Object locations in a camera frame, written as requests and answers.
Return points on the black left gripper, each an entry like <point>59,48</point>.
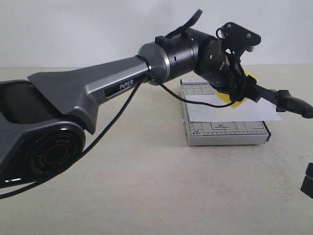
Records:
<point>239,86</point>

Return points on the yellow foam cube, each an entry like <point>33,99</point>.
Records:
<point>226,98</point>

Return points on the white paper sheet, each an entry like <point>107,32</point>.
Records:
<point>263,110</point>

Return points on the black cutter blade arm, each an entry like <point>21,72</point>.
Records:
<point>285,102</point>

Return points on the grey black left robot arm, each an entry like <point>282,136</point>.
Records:
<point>44,118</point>

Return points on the grey paper cutter base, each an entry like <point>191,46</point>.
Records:
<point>217,133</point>

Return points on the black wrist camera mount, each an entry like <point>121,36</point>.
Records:
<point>237,39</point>

